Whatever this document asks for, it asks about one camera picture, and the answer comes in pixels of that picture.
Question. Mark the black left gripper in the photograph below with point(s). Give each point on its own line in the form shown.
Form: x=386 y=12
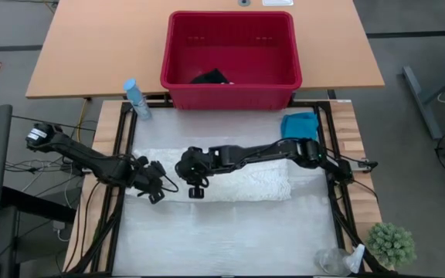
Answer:
x=149 y=177

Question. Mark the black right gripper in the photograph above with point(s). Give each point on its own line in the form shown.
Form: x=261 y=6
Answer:
x=195 y=164

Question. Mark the blue cloth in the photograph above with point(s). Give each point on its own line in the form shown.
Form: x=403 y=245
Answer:
x=299 y=125

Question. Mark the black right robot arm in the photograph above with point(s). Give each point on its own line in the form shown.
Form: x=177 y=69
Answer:
x=269 y=150

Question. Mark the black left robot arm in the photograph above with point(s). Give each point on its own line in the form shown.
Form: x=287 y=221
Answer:
x=91 y=160

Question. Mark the blue spray bottle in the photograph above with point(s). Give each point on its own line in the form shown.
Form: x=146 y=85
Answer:
x=137 y=102

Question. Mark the black garment with white tag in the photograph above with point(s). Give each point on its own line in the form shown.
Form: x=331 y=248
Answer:
x=209 y=78

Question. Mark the white power adapter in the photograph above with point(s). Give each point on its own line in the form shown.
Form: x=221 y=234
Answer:
x=58 y=226

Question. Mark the large red plastic bin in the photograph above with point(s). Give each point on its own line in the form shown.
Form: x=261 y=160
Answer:
x=245 y=50

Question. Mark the light wooden desk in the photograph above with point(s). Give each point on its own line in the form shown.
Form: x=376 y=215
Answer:
x=91 y=46

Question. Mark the grey desk grommet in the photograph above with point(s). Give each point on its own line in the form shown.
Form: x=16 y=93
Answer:
x=244 y=2

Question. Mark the clear plastic cup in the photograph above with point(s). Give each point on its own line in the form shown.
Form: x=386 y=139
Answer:
x=334 y=260

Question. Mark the white desk plate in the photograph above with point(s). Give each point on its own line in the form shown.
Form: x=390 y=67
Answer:
x=277 y=2

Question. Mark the small green potted plant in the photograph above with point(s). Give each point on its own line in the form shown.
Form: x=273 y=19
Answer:
x=390 y=243

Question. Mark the grey metal table leg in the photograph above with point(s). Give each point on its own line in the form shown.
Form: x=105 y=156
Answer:
x=418 y=100

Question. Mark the black aluminium table frame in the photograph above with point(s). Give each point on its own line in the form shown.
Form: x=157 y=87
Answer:
x=323 y=103

